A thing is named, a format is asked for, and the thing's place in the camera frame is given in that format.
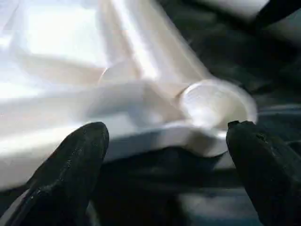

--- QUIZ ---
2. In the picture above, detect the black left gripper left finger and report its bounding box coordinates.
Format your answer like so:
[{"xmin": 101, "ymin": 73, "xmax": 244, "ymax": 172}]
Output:
[{"xmin": 4, "ymin": 121, "xmax": 110, "ymax": 226}]

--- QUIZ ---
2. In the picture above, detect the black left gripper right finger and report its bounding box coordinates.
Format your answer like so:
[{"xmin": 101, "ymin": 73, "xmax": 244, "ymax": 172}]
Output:
[{"xmin": 225, "ymin": 120, "xmax": 301, "ymax": 226}]

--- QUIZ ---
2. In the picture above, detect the black plastic mat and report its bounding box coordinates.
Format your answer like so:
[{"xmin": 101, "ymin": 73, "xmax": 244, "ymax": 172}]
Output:
[{"xmin": 0, "ymin": 0, "xmax": 301, "ymax": 226}]

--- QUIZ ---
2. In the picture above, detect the white plastic table top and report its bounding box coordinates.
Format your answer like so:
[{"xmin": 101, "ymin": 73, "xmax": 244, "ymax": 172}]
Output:
[{"xmin": 0, "ymin": 0, "xmax": 258, "ymax": 191}]

